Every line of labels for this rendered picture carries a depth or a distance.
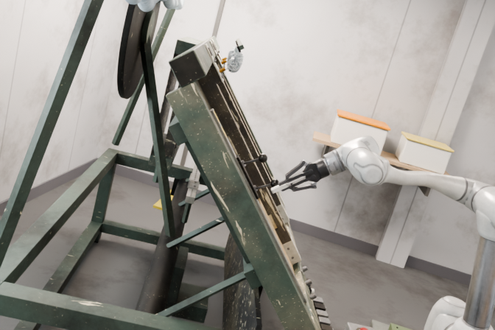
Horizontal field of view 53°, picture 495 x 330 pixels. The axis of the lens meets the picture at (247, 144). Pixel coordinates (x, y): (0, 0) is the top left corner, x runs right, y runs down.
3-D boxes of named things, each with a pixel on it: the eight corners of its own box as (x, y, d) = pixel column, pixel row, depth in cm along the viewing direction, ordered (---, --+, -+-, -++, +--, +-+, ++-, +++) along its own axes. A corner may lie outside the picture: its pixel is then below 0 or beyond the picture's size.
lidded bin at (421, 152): (436, 167, 504) (445, 144, 499) (445, 176, 468) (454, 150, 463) (392, 154, 509) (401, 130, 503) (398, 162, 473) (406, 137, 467)
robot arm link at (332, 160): (346, 173, 192) (332, 180, 193) (341, 166, 201) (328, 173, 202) (337, 152, 190) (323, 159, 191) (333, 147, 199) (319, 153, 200)
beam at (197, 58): (180, 88, 171) (206, 76, 171) (167, 61, 169) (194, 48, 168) (208, 53, 386) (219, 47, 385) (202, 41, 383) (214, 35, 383)
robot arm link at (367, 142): (331, 144, 199) (339, 155, 187) (367, 127, 198) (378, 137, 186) (341, 166, 202) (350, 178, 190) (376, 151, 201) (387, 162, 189)
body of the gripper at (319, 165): (324, 159, 192) (302, 169, 192) (332, 178, 194) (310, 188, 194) (320, 154, 199) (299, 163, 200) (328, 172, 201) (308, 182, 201)
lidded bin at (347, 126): (376, 149, 513) (385, 122, 507) (381, 158, 472) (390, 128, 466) (328, 135, 518) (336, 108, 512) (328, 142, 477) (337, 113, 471)
